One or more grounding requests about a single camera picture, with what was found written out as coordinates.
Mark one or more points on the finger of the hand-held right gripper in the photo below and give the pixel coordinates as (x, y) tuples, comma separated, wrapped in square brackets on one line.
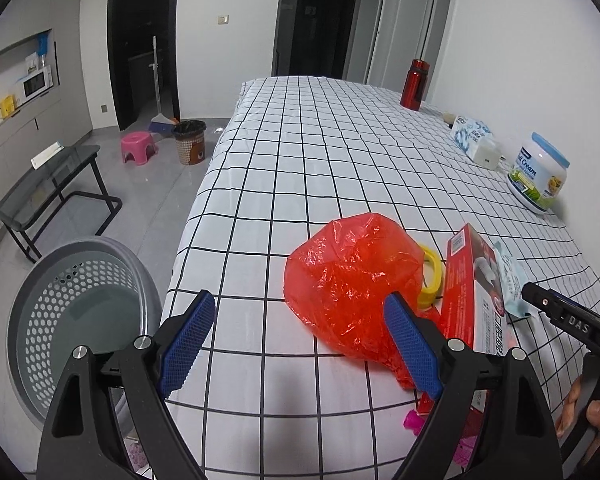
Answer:
[(544, 302), (557, 297)]

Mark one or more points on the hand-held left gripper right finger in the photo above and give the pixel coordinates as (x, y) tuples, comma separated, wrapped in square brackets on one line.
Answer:
[(409, 345)]

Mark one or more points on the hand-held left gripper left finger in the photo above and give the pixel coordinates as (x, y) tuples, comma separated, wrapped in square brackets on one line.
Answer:
[(187, 340)]

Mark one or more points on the pale blue wipes packet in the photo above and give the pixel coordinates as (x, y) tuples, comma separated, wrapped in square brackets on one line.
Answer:
[(509, 280)]

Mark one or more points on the yellow tape dispenser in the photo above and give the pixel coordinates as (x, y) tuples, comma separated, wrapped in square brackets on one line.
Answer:
[(424, 301)]

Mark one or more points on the magenta plastic toy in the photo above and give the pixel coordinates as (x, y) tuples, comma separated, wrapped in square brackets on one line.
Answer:
[(414, 420)]

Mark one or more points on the red cardboard box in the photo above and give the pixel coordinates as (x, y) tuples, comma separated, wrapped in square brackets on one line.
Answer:
[(467, 290)]

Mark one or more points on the red plastic bag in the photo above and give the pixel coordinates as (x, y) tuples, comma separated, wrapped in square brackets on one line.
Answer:
[(350, 280)]

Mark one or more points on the grey perforated laundry basket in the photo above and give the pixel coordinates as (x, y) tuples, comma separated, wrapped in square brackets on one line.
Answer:
[(80, 280)]

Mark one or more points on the person's right hand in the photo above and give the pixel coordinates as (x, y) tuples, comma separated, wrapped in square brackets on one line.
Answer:
[(569, 410)]

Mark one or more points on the white jar with blue lid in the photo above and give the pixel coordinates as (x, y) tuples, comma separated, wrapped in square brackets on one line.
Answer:
[(534, 175)]

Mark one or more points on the small white box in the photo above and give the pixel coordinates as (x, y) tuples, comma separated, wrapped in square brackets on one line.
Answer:
[(487, 153)]

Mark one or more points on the blue patterned tissue pack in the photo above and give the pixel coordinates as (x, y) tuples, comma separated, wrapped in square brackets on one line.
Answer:
[(469, 131)]

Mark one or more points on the brown wastebasket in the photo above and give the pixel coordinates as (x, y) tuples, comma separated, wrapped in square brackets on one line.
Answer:
[(189, 145)]

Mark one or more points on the bed with checked sheet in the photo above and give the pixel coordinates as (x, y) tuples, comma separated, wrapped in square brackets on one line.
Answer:
[(330, 160)]

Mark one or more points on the pink plastic stool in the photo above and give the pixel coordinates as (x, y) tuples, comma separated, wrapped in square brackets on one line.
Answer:
[(139, 144)]

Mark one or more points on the small beige object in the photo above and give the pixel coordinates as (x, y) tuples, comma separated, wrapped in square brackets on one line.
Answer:
[(448, 117)]

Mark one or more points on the dark glass side table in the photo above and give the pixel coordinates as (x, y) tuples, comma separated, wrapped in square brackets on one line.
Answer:
[(45, 180)]

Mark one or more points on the flat white box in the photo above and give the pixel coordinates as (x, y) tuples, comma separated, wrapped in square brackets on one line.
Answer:
[(47, 155)]

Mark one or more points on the red thermos bottle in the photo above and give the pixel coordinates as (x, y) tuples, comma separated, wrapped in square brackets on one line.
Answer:
[(412, 85)]

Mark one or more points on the small yellow box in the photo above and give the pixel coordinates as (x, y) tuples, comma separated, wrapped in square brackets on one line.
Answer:
[(8, 106)]

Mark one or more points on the white microwave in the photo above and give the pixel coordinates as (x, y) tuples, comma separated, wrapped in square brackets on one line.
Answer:
[(35, 85)]

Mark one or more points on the white door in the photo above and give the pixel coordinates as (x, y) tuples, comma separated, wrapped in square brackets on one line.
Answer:
[(439, 15)]

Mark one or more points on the blue capped bottle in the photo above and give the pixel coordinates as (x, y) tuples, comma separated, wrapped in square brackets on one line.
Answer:
[(41, 45)]

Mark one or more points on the dark door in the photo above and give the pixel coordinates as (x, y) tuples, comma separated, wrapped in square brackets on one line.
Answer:
[(320, 20)]

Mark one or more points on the grey wall cabinet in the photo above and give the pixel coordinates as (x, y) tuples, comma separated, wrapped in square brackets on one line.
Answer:
[(55, 120)]

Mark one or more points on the wall light switch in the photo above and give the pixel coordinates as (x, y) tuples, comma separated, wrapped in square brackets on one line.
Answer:
[(223, 19)]

